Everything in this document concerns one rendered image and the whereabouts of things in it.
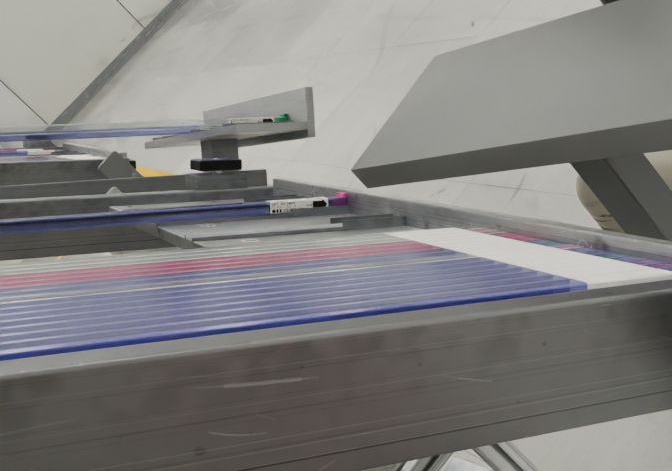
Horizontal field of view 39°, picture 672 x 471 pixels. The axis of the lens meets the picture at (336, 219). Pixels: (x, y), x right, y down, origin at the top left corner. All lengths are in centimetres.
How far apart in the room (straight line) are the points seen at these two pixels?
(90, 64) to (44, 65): 39
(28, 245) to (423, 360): 69
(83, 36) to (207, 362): 826
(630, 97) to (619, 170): 21
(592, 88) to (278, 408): 75
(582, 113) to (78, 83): 768
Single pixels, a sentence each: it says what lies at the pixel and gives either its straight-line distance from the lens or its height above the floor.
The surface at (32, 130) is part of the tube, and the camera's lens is 115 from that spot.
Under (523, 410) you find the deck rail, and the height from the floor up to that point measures 80.
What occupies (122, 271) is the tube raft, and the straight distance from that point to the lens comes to 56.
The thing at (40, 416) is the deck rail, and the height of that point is 97.
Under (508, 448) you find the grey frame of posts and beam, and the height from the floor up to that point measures 21.
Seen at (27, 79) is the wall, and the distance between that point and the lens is 851.
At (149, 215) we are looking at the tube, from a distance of 86.
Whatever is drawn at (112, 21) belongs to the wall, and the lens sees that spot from 867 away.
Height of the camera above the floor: 107
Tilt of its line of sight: 22 degrees down
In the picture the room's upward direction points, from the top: 44 degrees counter-clockwise
